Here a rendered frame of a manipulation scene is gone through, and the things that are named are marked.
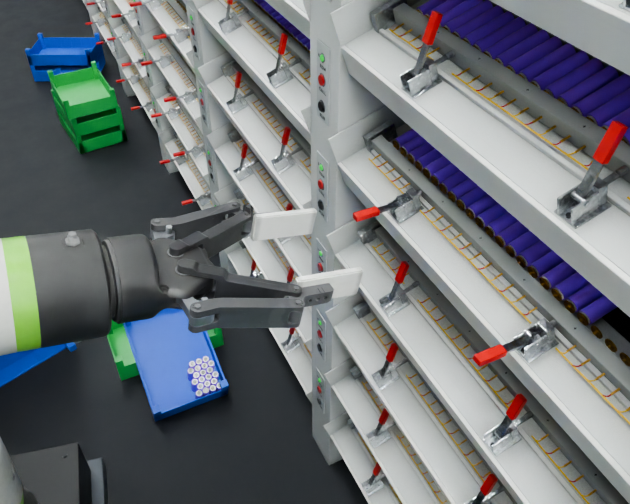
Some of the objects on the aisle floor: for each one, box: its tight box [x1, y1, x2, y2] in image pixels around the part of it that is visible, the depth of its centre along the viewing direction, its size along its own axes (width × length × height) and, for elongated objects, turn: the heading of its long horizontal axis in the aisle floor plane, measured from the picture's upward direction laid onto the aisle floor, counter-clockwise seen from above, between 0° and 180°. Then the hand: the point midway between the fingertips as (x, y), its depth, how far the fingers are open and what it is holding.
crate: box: [0, 342, 77, 407], centre depth 173 cm, size 8×30×20 cm, turn 135°
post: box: [310, 0, 385, 465], centre depth 108 cm, size 20×9×170 cm, turn 116°
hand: (314, 251), depth 64 cm, fingers open, 9 cm apart
